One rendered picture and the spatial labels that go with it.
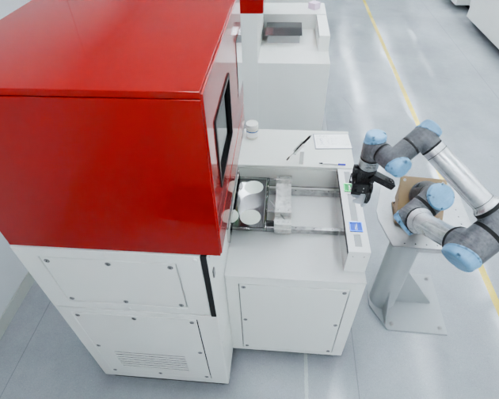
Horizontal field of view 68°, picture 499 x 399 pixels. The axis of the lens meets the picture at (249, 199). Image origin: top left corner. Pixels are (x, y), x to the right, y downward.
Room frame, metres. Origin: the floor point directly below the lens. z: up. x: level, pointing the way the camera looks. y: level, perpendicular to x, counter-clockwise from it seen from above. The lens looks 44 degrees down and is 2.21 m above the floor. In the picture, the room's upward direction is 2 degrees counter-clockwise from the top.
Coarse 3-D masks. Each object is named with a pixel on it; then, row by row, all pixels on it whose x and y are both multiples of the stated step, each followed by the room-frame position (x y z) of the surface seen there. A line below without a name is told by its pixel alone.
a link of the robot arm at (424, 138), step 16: (416, 128) 1.06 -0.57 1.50; (432, 128) 1.03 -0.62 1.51; (416, 144) 1.00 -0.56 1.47; (432, 144) 0.99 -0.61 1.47; (432, 160) 0.97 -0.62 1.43; (448, 160) 0.95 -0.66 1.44; (448, 176) 0.93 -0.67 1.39; (464, 176) 0.91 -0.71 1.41; (464, 192) 0.88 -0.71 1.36; (480, 192) 0.86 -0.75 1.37; (480, 208) 0.84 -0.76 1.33; (496, 208) 0.82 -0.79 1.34; (496, 224) 0.78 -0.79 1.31
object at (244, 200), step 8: (240, 184) 1.47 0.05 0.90; (264, 184) 1.46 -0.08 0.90; (240, 192) 1.41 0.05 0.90; (248, 192) 1.41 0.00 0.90; (264, 192) 1.40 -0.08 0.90; (240, 200) 1.35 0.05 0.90; (248, 200) 1.35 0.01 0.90; (256, 200) 1.35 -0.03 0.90; (264, 200) 1.34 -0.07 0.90; (240, 208) 1.29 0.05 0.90; (248, 208) 1.29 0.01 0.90; (256, 208) 1.29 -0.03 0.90; (264, 208) 1.29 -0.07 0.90; (232, 224) 1.19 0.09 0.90; (240, 224) 1.19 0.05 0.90; (256, 224) 1.18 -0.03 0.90
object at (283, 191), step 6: (276, 186) 1.47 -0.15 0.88; (282, 186) 1.47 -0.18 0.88; (288, 186) 1.47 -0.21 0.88; (276, 192) 1.42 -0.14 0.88; (282, 192) 1.42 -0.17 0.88; (288, 192) 1.42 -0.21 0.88; (276, 198) 1.38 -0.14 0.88; (282, 198) 1.38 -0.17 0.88; (288, 198) 1.38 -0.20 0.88; (276, 204) 1.33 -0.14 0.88; (282, 204) 1.33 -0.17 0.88; (288, 204) 1.33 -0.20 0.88; (276, 216) 1.25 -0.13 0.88; (276, 228) 1.17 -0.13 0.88
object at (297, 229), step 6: (270, 228) 1.20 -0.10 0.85; (294, 228) 1.19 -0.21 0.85; (300, 228) 1.19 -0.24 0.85; (306, 228) 1.19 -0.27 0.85; (312, 228) 1.19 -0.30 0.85; (318, 228) 1.19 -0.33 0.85; (324, 228) 1.19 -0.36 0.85; (330, 228) 1.19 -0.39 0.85; (336, 228) 1.19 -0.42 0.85; (330, 234) 1.17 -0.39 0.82; (336, 234) 1.17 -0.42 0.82
